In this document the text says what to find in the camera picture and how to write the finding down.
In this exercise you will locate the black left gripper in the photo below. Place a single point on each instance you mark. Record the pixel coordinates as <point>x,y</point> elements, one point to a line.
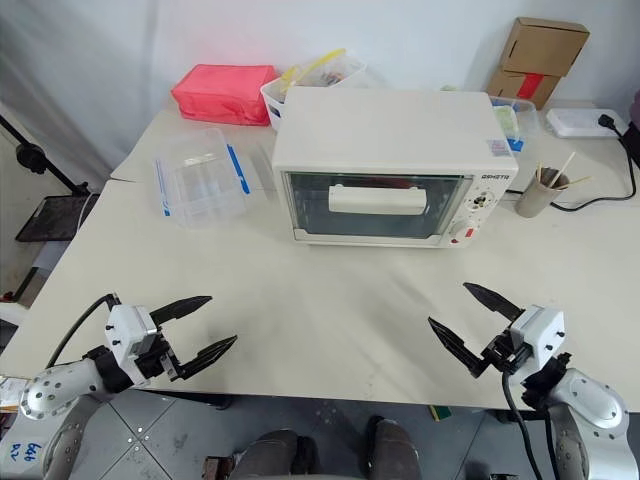
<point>156,361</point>

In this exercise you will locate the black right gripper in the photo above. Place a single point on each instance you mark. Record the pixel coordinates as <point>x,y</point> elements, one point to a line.
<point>506,352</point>

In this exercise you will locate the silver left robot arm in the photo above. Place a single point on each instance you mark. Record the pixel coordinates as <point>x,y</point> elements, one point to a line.
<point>55,387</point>

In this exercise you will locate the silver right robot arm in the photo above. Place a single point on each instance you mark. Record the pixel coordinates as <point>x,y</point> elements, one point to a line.
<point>590,405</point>

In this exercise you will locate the white toaster oven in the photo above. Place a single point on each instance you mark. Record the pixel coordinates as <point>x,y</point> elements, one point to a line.
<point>385,135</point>

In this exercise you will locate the green sponge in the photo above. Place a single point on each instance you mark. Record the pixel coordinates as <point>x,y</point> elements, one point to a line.
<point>441,412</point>

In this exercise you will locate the brown paper cup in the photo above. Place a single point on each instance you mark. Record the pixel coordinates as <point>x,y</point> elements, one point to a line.
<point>535,197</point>

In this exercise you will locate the clear box with blue latches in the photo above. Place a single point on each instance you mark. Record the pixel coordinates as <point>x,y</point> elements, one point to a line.
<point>202,177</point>

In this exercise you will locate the short wooden stick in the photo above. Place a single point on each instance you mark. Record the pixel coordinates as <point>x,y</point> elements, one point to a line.
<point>540,170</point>

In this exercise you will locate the yellowish wooden stick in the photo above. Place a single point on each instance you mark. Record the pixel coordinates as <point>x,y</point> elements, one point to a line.
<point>575,182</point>

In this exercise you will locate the long pale wooden stick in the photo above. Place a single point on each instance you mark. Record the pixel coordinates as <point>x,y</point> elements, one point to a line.
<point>566,167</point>

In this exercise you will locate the black flat stand base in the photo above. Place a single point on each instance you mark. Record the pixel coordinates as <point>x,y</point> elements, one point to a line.
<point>52,217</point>

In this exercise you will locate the clear plastic container with lid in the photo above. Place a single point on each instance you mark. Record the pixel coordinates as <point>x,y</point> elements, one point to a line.
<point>517,117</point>

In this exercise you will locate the white power strip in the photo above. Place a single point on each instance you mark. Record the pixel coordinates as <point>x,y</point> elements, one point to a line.
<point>575,124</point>

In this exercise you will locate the cardboard box with red tape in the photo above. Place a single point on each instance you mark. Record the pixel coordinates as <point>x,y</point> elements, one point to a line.
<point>522,87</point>

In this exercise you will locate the black power plug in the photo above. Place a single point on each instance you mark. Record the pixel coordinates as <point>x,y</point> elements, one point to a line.
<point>609,123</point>

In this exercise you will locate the red fabric pouch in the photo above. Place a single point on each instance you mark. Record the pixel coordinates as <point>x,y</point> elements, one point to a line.
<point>222,92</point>

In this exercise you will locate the black tripod stand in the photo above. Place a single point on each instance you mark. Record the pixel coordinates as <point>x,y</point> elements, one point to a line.
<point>30,155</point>

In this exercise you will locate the dark object at room edge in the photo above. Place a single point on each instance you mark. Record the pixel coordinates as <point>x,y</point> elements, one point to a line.
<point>635,125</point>

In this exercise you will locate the white basket of small items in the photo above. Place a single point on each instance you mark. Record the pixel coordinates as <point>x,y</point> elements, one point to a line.
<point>320,75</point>

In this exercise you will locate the plain brown cardboard box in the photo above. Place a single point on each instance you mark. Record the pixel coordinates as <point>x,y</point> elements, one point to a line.
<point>545,45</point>

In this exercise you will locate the yellow plastic strip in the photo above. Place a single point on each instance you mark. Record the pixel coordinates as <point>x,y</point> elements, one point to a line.
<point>312,64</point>

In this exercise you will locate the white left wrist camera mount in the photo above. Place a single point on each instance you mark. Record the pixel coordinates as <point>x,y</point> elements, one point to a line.
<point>126,327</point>

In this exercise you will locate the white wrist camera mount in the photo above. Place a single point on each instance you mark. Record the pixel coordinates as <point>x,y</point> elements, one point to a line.
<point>542,332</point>
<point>126,327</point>

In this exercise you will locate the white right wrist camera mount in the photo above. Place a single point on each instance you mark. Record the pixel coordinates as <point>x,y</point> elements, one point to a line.
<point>542,332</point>

